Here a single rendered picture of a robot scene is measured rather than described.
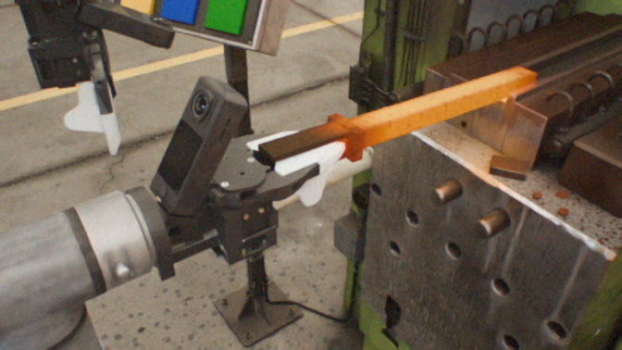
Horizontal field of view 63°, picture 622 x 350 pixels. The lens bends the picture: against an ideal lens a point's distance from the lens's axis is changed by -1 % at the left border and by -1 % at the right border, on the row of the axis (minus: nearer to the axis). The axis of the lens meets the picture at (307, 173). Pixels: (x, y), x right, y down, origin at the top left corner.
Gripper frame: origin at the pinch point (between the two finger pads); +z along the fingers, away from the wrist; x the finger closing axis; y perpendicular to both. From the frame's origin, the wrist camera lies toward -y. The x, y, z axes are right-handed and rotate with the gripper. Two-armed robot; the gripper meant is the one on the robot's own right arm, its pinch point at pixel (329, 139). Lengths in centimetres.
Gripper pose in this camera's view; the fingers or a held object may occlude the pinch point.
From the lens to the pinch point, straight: 52.1
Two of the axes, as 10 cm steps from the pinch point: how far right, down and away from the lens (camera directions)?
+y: -0.1, 8.2, 5.8
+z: 8.2, -3.3, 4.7
